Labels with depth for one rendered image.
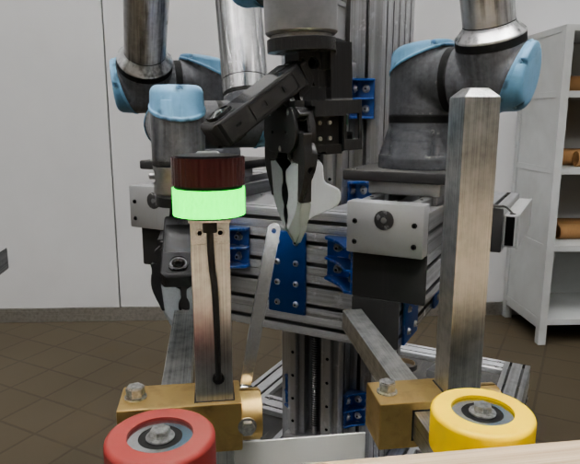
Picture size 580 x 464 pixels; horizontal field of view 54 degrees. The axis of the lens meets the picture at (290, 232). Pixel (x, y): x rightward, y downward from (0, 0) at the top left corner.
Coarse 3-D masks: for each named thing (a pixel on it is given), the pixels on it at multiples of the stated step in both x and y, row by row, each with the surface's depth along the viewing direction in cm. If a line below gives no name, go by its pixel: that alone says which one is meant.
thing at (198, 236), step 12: (180, 156) 45; (192, 156) 45; (204, 156) 45; (216, 156) 45; (228, 156) 45; (192, 228) 50; (204, 228) 47; (216, 228) 47; (228, 228) 51; (192, 240) 50; (204, 240) 50; (216, 240) 51; (228, 240) 51; (216, 288) 50; (216, 300) 51; (216, 312) 51; (216, 324) 52; (216, 336) 52; (216, 348) 52; (216, 360) 52; (216, 372) 53; (216, 384) 53
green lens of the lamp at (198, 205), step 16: (176, 192) 45; (192, 192) 44; (208, 192) 44; (224, 192) 44; (240, 192) 46; (176, 208) 45; (192, 208) 44; (208, 208) 44; (224, 208) 45; (240, 208) 46
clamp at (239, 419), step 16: (176, 384) 57; (192, 384) 57; (144, 400) 54; (160, 400) 54; (176, 400) 54; (192, 400) 54; (224, 400) 54; (240, 400) 54; (256, 400) 55; (128, 416) 52; (208, 416) 53; (224, 416) 54; (240, 416) 54; (256, 416) 54; (224, 432) 54; (240, 432) 54; (256, 432) 54; (224, 448) 54; (240, 448) 54
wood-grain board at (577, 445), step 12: (540, 444) 41; (552, 444) 41; (564, 444) 41; (576, 444) 41; (396, 456) 40; (408, 456) 40; (420, 456) 40; (432, 456) 40; (444, 456) 40; (456, 456) 40; (468, 456) 40; (480, 456) 40; (492, 456) 40; (504, 456) 40; (516, 456) 40; (528, 456) 40; (540, 456) 40; (552, 456) 40; (564, 456) 40; (576, 456) 40
